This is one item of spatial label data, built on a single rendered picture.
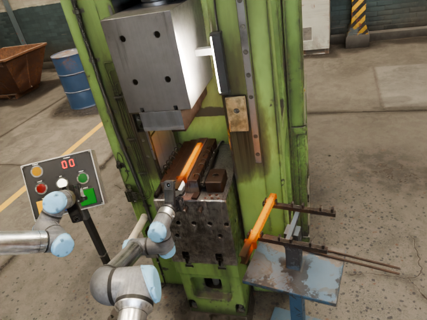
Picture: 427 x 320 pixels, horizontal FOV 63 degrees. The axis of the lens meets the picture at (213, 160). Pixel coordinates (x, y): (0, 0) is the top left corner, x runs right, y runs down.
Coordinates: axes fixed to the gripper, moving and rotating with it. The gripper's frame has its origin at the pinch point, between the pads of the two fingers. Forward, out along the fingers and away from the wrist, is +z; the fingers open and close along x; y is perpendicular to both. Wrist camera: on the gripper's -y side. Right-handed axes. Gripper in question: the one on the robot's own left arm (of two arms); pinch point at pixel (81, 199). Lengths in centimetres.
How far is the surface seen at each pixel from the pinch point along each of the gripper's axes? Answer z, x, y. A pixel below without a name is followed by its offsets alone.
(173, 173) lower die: 15.8, -42.5, 1.6
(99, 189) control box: 11.2, -5.9, 2.2
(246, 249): -34, -64, -31
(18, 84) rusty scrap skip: 556, 230, 229
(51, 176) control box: 11.1, 14.9, 13.4
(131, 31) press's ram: -26, -40, 60
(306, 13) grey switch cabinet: 412, -311, 208
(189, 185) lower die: 9, -49, -6
